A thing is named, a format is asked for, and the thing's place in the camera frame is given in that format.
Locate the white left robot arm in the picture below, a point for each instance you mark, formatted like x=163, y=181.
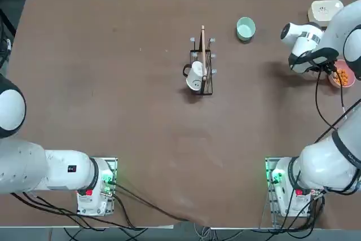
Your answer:
x=56, y=170

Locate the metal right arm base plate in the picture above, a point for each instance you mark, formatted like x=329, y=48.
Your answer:
x=269, y=210

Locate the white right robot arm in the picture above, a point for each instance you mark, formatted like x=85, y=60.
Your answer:
x=324, y=162

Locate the orange popcorn pile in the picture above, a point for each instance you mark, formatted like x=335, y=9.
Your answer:
x=343, y=76

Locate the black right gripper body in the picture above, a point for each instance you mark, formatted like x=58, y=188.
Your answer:
x=330, y=67

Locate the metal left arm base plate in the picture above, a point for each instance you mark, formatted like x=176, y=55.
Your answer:
x=113, y=164

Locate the pink bowl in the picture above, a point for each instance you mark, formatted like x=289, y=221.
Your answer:
x=350, y=81

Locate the green bowl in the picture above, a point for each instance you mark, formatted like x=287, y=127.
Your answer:
x=246, y=30

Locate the white rectangular tray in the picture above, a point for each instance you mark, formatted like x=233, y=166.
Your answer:
x=321, y=9

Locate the white smiley mug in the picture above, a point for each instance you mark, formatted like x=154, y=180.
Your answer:
x=194, y=78

